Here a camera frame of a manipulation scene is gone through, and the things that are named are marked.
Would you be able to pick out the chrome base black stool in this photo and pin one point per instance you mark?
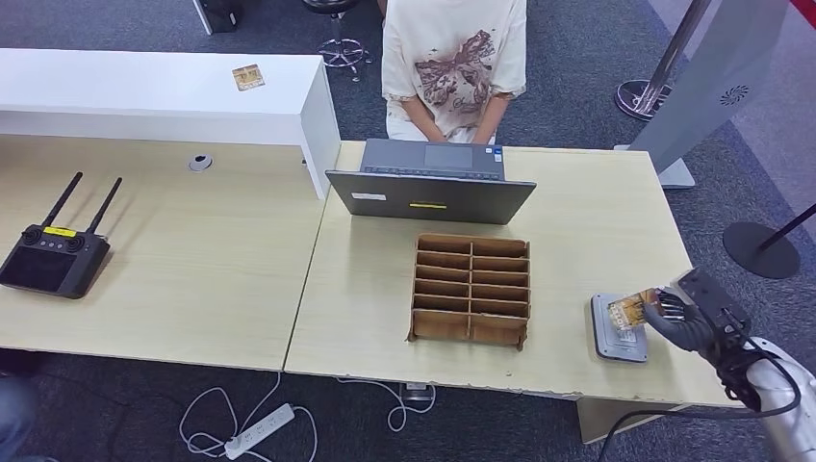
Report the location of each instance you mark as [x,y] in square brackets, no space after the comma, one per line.
[343,52]

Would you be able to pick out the small grey power adapter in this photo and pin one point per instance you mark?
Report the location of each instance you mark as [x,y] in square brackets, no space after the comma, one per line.
[414,391]

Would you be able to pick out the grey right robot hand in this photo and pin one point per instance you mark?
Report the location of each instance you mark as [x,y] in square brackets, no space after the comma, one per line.
[685,331]

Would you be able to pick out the yellow patterned ID card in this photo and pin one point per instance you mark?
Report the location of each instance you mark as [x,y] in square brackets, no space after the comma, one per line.
[628,311]

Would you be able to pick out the black remote controller with antennas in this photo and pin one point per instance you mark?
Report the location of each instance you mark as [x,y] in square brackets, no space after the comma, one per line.
[54,264]

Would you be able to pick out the black stanchion with round base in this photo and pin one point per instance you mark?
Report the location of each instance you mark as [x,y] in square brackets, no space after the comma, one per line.
[760,252]

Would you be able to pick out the white desk riser shelf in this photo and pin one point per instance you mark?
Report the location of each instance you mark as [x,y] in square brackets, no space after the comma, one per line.
[127,89]

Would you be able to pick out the black cabinet box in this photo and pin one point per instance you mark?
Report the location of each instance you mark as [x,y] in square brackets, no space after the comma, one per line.
[220,14]

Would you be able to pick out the person's right forearm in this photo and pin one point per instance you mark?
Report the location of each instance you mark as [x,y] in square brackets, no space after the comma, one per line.
[421,118]

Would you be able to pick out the person's left forearm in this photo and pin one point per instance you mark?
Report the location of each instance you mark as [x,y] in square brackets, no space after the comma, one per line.
[491,118]

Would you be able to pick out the grey standing sign panel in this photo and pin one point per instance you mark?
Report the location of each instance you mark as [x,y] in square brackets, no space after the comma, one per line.
[707,83]

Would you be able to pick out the golden room key card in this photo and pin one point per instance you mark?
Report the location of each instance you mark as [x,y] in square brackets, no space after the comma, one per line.
[248,77]

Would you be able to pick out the white power strip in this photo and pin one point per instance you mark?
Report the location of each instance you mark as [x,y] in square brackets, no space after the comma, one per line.
[258,432]

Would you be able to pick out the grey open laptop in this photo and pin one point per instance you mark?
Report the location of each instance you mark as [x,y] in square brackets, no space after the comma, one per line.
[430,197]

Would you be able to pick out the grey card reader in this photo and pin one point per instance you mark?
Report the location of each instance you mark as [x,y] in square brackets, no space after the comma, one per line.
[621,347]

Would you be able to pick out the brown cardboard slot organizer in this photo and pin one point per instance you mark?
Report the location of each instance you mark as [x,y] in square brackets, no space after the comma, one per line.
[470,290]

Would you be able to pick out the chrome stanchion post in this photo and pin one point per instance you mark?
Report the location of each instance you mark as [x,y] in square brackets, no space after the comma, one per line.
[644,99]

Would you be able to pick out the pale wooden desk leg panel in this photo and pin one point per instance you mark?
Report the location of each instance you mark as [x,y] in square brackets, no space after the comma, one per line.
[605,421]

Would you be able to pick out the person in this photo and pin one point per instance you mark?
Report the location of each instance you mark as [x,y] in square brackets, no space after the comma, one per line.
[456,38]

